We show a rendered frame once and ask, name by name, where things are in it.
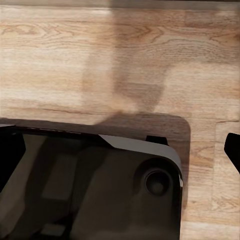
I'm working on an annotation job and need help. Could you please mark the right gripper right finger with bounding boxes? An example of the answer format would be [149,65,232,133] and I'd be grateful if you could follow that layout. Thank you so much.
[224,133,240,173]

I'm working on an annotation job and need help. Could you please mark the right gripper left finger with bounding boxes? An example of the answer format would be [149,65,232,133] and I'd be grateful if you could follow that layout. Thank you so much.
[0,133,26,193]

